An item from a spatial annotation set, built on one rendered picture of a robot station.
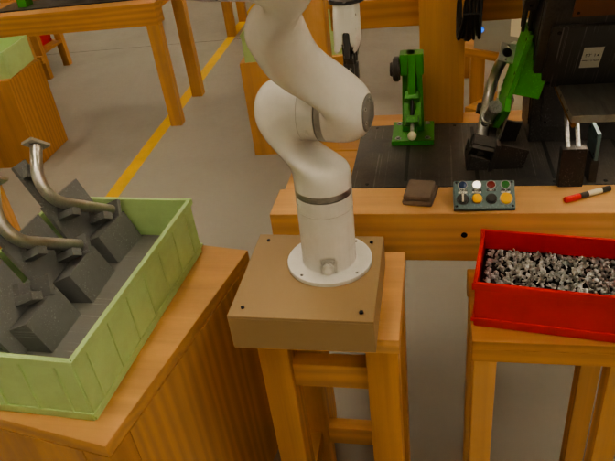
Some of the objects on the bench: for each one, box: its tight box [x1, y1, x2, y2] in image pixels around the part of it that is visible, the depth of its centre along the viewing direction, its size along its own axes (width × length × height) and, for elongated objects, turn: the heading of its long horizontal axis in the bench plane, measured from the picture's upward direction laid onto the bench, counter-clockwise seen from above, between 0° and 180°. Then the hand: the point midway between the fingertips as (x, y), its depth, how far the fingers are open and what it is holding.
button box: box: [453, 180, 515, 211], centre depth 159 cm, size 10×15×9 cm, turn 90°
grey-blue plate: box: [584, 123, 602, 182], centre depth 161 cm, size 10×2×14 cm, turn 0°
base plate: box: [351, 121, 615, 188], centre depth 181 cm, size 42×110×2 cm, turn 90°
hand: (351, 70), depth 136 cm, fingers closed
